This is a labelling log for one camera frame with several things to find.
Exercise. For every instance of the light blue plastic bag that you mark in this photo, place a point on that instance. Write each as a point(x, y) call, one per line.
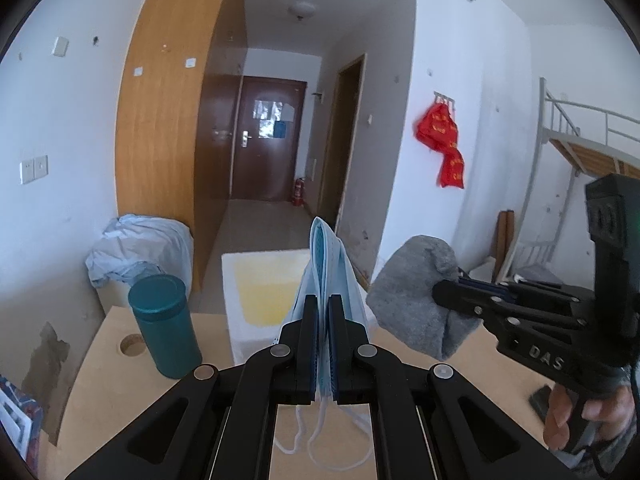
point(140, 245)

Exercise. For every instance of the ceiling lamp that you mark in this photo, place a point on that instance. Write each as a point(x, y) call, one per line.
point(302, 10)

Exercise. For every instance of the white foam box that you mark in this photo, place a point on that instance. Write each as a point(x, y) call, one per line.
point(250, 340)

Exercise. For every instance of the dark brown door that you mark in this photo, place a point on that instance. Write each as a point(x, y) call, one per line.
point(267, 160)

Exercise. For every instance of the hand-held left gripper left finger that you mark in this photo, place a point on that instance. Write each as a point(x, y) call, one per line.
point(300, 355)

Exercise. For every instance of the wooden side door frame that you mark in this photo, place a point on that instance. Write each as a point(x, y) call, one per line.
point(340, 150)

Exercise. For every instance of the white wall switch plate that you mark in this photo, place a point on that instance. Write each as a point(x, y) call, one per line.
point(60, 46)

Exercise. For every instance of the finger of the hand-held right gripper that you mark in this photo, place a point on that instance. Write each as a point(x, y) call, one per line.
point(525, 292)
point(465, 297)

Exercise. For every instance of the blue face mask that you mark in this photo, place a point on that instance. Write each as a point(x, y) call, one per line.
point(335, 270)

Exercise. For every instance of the metal wall hook rack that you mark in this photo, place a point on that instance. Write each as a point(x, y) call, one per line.
point(444, 96)

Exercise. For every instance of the leaning wooden boards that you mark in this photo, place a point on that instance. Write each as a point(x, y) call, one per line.
point(504, 240)

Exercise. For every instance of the red bag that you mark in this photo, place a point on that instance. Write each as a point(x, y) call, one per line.
point(437, 127)
point(451, 170)

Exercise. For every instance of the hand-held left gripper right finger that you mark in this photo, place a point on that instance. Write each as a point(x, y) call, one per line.
point(350, 355)

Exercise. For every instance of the white double wall socket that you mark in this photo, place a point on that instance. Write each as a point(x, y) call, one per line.
point(34, 168)

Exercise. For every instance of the wooden wardrobe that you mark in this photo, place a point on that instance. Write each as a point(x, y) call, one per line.
point(165, 135)

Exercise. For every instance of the teal cylindrical canister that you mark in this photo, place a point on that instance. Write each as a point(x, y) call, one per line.
point(165, 330)

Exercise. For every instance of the red fire extinguisher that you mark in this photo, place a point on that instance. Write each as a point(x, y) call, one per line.
point(298, 192)

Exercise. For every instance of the person's right forearm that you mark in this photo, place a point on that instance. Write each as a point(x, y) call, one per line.
point(615, 460)

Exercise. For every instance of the white metal bunk bed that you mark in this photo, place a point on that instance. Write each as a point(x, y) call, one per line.
point(575, 150)

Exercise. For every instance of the brown cardboard piece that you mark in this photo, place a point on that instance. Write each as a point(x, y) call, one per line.
point(47, 360)

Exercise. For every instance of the person's right hand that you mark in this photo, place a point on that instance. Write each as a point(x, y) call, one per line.
point(610, 410)

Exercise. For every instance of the dark grey sock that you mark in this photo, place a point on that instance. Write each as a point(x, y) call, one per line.
point(410, 285)

